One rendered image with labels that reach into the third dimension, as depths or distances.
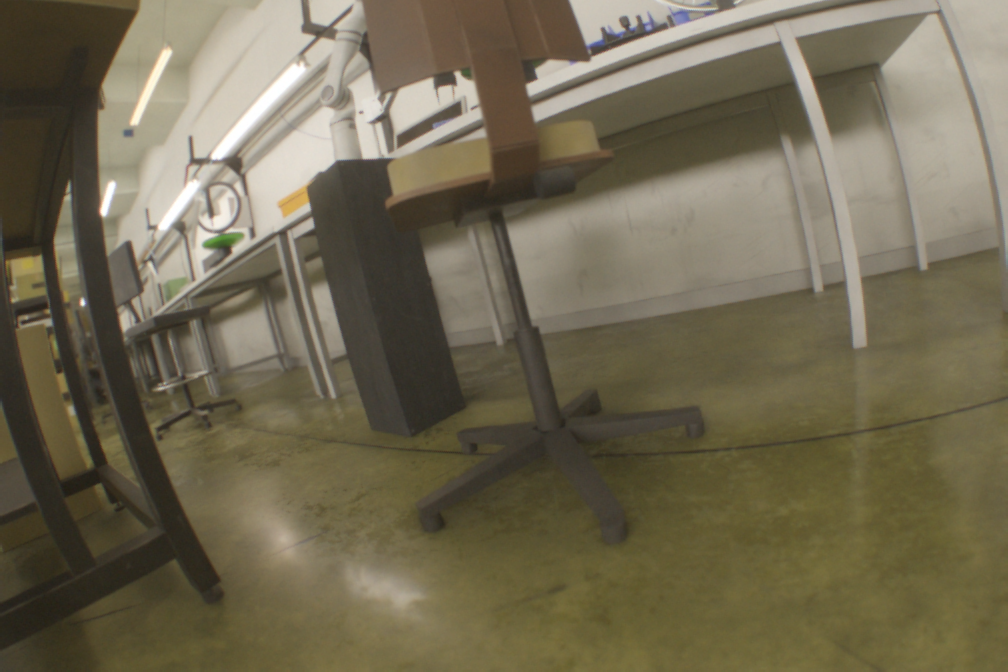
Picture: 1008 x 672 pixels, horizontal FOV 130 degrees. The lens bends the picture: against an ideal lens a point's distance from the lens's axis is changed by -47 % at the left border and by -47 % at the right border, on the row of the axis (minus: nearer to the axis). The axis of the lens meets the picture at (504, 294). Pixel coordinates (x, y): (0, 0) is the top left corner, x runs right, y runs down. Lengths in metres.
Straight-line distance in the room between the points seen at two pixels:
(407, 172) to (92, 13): 0.56
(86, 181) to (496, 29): 0.70
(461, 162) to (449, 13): 0.23
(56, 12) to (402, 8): 0.53
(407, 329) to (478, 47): 0.92
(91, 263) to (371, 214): 0.85
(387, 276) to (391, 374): 0.29
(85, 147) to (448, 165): 0.64
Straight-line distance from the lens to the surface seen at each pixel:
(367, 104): 1.80
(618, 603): 0.59
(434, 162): 0.66
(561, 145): 0.71
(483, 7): 0.67
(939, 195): 2.32
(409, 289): 1.36
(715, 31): 1.25
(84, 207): 0.83
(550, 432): 0.86
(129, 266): 2.64
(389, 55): 0.66
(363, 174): 1.38
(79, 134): 0.88
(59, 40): 0.82
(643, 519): 0.72
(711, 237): 2.11
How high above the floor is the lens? 0.43
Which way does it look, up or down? 4 degrees down
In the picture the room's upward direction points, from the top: 15 degrees counter-clockwise
